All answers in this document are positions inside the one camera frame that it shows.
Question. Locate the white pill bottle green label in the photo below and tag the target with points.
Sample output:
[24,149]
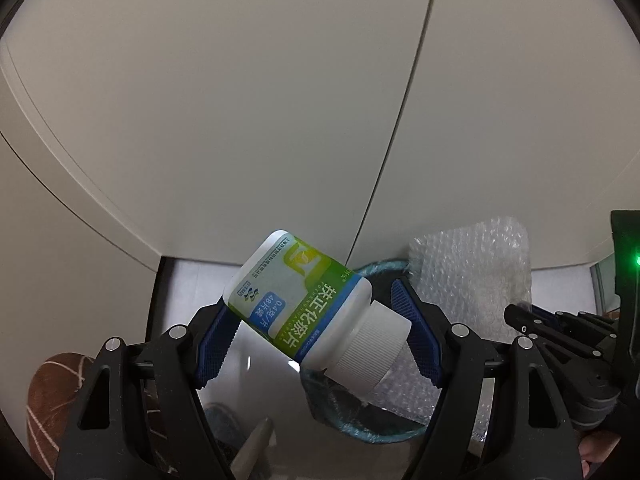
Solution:
[300,300]

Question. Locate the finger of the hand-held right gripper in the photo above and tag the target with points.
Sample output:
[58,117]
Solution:
[545,327]

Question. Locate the trash bin with dark bag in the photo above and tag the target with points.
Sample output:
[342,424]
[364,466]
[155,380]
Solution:
[350,422]

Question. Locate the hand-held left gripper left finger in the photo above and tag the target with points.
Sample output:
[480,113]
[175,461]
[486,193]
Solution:
[215,347]

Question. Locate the person's right hand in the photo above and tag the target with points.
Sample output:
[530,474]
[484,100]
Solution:
[597,452]

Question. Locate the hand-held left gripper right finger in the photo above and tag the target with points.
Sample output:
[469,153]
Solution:
[415,330]

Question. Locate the clear bubble wrap sheet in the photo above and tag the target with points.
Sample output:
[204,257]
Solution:
[465,280]

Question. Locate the brown slipper with white lines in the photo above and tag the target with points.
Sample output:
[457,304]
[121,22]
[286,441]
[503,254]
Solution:
[55,400]

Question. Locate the blue-grey fuzzy slipper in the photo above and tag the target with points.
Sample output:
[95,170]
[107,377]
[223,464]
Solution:
[220,420]

